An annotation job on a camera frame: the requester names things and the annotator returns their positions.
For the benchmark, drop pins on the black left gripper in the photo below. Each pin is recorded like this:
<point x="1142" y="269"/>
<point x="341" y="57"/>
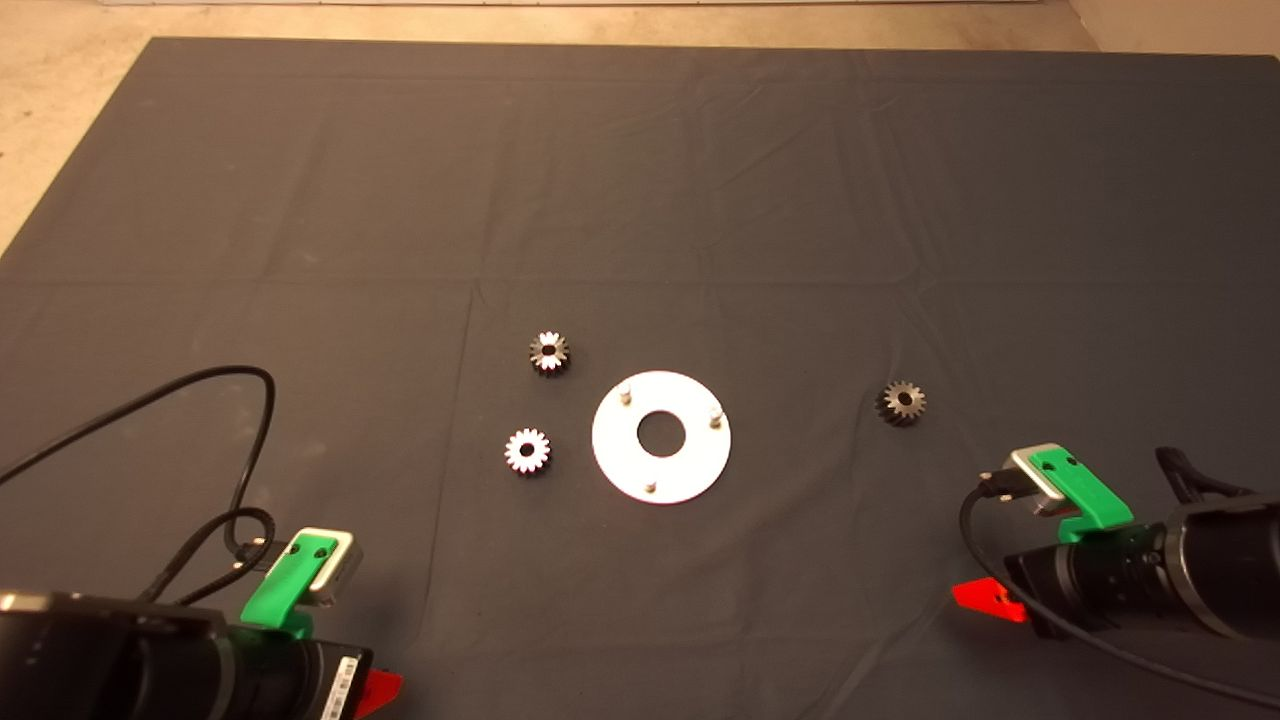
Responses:
<point x="300" y="680"/>

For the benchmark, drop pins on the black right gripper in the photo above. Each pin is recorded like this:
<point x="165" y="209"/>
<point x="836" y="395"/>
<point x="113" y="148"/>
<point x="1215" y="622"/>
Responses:
<point x="1100" y="580"/>

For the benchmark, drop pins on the small steel planetary gear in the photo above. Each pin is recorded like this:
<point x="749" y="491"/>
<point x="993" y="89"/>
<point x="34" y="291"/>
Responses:
<point x="892" y="411"/>
<point x="538" y="353"/>
<point x="519" y="456"/>

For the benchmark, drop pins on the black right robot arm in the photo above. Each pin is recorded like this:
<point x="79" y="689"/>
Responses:
<point x="1230" y="560"/>

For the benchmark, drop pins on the round white metal carrier plate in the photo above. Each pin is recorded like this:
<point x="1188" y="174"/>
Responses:
<point x="620" y="450"/>

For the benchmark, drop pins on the dark grey table cloth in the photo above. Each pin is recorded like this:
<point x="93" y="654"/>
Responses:
<point x="700" y="200"/>

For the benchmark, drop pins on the right gripper silver camera box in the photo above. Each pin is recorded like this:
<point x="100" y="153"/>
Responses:
<point x="1035" y="482"/>

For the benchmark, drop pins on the gripper silver camera box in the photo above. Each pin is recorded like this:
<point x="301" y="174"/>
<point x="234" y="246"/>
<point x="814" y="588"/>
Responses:
<point x="342" y="570"/>
<point x="1035" y="482"/>

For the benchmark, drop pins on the left gripper silver camera box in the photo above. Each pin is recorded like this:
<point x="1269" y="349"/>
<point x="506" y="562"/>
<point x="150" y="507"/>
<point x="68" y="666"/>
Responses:
<point x="342" y="570"/>

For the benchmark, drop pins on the left gripper green camera mount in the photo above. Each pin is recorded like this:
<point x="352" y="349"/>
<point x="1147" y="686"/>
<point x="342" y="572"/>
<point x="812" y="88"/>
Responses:
<point x="285" y="590"/>

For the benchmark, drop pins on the gripper green camera mount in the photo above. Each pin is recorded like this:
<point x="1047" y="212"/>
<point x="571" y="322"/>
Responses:
<point x="285" y="590"/>
<point x="1090" y="500"/>

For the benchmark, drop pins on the right gripper green camera mount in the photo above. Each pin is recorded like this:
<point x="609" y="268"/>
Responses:
<point x="1090" y="500"/>

